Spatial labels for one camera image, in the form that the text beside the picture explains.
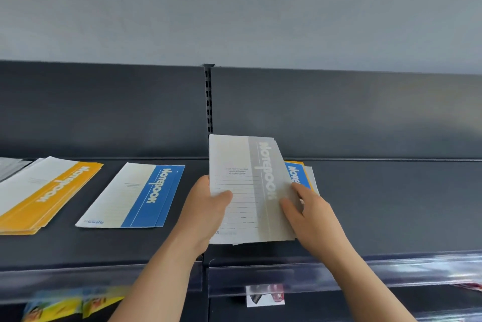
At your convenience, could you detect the small blue notebook stack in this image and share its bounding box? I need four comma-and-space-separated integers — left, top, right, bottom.
75, 162, 186, 229

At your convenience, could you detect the person's right hand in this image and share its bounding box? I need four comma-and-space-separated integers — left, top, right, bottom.
279, 182, 354, 262

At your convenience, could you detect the person's left forearm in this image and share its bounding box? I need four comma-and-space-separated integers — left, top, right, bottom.
109, 246, 211, 322

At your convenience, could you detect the person's right forearm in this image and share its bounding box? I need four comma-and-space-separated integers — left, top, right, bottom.
327, 250, 417, 322

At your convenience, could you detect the pile of white notebooks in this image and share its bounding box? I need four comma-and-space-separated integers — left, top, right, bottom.
284, 161, 321, 198

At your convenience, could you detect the small orange notebook stack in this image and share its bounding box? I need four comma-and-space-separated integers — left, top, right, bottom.
0, 156, 104, 236

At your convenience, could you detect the person's left hand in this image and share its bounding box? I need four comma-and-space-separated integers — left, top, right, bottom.
173, 175, 233, 258

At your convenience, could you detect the slotted dark metal upright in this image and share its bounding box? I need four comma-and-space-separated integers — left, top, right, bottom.
202, 63, 215, 136

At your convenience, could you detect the dark grey back panel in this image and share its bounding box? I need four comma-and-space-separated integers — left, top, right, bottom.
210, 67, 482, 162
0, 60, 210, 160

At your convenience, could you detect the yellow blue snack packet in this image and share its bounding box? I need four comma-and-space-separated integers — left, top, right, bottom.
22, 289, 83, 322
82, 286, 129, 318

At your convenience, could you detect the small grey notebook stack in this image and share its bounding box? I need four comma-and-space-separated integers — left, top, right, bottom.
208, 134, 304, 246
0, 157, 33, 183

